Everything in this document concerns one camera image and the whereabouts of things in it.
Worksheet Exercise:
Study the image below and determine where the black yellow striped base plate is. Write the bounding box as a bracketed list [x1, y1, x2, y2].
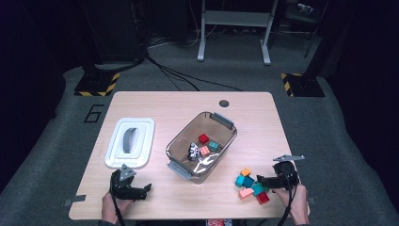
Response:
[280, 72, 327, 98]
[73, 72, 121, 97]

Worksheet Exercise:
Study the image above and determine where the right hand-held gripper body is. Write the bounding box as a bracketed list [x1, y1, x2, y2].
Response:
[272, 153, 306, 191]

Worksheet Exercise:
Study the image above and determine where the hand-held gripper black cable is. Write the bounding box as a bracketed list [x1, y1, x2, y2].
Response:
[109, 185, 126, 226]
[277, 164, 297, 226]

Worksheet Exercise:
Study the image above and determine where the white lid with grey handle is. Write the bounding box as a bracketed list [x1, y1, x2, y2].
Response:
[104, 117, 156, 170]

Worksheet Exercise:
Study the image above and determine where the person's right hand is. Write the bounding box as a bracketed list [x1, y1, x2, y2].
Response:
[272, 184, 311, 226]

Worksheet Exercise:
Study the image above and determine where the clear brown storage box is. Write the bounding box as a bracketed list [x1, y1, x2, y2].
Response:
[165, 111, 238, 186]

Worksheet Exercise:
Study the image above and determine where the pink toy block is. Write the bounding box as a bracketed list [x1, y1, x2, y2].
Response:
[238, 187, 255, 201]

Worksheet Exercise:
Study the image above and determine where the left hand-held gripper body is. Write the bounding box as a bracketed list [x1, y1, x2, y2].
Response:
[109, 164, 139, 201]

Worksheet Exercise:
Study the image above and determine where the small white toy car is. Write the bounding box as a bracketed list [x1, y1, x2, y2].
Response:
[187, 142, 201, 162]

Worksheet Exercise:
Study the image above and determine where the black cabinet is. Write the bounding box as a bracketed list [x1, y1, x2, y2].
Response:
[79, 0, 147, 65]

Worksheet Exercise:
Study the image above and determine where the right hand-held gripper black cable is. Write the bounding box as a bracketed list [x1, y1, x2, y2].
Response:
[277, 164, 297, 226]

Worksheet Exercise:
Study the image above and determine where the left hand-held gripper black cable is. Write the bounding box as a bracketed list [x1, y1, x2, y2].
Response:
[109, 185, 126, 226]

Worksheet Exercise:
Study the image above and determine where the grey metal desk frame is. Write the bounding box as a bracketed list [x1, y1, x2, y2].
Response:
[197, 0, 280, 66]

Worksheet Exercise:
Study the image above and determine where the person's left hand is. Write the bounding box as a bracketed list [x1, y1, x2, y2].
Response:
[101, 190, 134, 225]

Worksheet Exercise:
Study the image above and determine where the grey device on stand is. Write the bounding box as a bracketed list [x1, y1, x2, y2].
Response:
[295, 2, 315, 16]

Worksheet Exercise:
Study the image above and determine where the red patterned item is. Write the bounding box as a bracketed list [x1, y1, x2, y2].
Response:
[206, 218, 234, 226]

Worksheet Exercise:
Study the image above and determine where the black floor cable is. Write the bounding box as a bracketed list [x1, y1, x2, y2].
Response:
[144, 53, 244, 92]
[158, 65, 200, 92]

